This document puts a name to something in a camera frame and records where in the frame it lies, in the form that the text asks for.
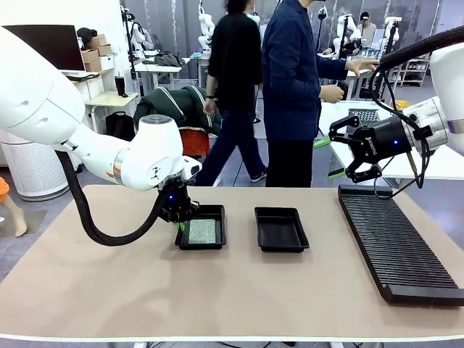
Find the white storage cabinet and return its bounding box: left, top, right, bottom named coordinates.
left=70, top=68, right=114, bottom=173

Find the navy coat person right hand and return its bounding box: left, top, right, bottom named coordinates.
left=320, top=84, right=345, bottom=104

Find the black slotted board rack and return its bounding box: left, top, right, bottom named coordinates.
left=337, top=183, right=464, bottom=305

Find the person in orange garment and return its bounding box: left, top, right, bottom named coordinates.
left=0, top=175, right=29, bottom=239

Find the black tripod stand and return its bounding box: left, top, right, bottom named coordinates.
left=335, top=14, right=355, bottom=59
left=360, top=20, right=399, bottom=102

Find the person with black cap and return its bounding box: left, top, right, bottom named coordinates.
left=357, top=11, right=378, bottom=47

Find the person in navy coat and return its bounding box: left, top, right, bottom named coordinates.
left=260, top=0, right=351, bottom=189

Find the small wooden top table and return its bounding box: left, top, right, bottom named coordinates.
left=85, top=91, right=141, bottom=131

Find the green circuit board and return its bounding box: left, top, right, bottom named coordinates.
left=186, top=218, right=221, bottom=244

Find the grey plastic mesh basket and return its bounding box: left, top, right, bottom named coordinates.
left=347, top=107, right=381, bottom=128

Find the dark green jacket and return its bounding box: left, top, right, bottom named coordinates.
left=133, top=86, right=223, bottom=138

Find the orange jacket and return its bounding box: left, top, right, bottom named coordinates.
left=179, top=128, right=212, bottom=157

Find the navy sleeved left forearm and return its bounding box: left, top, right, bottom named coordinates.
left=318, top=54, right=349, bottom=80

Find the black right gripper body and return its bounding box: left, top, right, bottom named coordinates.
left=352, top=115, right=415, bottom=165

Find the stack of cardboard boxes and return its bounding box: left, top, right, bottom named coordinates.
left=81, top=34, right=115, bottom=73

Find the black plastic ESD tray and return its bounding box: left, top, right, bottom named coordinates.
left=174, top=204, right=228, bottom=251
left=254, top=206, right=311, bottom=253

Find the black keyboard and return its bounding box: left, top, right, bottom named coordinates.
left=59, top=71, right=101, bottom=81

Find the black clothed person hand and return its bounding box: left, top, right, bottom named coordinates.
left=202, top=96, right=218, bottom=117

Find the black backpack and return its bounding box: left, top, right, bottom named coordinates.
left=104, top=111, right=137, bottom=142

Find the navy coat person left hand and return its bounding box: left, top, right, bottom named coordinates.
left=345, top=57, right=380, bottom=79

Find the grey cloth heap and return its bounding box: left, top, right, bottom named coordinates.
left=143, top=51, right=188, bottom=68

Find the black braided right arm hose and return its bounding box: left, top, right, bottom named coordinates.
left=376, top=25, right=464, bottom=70

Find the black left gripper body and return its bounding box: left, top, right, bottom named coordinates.
left=159, top=176, right=200, bottom=223

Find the white cylindrical air purifier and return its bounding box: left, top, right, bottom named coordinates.
left=0, top=128, right=70, bottom=202

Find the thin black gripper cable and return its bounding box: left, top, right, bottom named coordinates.
left=368, top=65, right=435, bottom=199

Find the person in black clothes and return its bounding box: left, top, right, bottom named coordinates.
left=194, top=0, right=270, bottom=189

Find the wooden shoe shelf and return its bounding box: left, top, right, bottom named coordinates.
left=397, top=57, right=431, bottom=88

